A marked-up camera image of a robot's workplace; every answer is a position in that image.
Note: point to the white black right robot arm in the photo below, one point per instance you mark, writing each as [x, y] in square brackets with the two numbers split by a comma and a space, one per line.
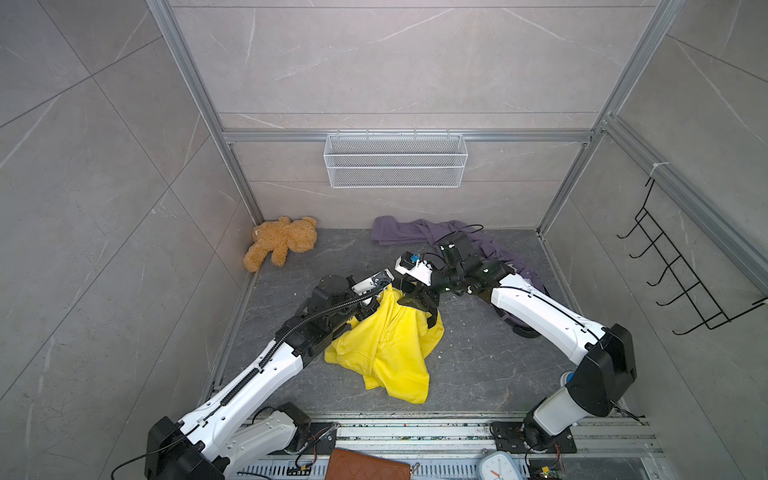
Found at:
[603, 356]

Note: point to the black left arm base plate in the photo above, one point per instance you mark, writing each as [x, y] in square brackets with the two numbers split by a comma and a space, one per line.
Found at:
[313, 438]

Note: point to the yellow trousers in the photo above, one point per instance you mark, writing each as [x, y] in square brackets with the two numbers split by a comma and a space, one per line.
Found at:
[389, 348]

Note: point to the brown leather wallet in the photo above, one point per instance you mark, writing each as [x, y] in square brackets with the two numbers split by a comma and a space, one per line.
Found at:
[350, 465]

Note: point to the purple jacket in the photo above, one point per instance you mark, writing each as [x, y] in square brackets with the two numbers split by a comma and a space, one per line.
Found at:
[420, 231]

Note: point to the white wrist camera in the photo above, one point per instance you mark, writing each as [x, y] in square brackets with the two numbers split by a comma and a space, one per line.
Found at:
[412, 265]
[376, 282]

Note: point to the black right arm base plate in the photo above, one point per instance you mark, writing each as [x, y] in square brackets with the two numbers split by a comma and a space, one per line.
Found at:
[512, 437]

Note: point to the white wire mesh basket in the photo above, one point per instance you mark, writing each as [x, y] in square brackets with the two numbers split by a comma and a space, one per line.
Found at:
[395, 161]

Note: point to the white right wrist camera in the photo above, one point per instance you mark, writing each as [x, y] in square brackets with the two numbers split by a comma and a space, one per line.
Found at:
[412, 265]

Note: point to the white clock at bottom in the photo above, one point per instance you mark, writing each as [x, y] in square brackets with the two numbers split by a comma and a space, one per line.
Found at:
[498, 465]

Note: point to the black wire hook rack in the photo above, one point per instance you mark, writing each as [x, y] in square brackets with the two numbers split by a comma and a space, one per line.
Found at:
[709, 313]

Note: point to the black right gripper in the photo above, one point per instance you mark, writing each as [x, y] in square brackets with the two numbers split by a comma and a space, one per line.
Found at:
[420, 298]

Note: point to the brown teddy bear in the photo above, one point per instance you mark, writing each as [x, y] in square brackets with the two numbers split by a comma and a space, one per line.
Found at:
[278, 238]

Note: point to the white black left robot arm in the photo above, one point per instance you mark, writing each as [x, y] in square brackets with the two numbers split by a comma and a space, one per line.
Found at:
[205, 442]

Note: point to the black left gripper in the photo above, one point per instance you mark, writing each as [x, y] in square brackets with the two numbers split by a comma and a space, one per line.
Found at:
[366, 311]

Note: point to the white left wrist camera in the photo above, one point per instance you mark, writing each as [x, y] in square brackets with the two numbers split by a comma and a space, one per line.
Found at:
[376, 282]

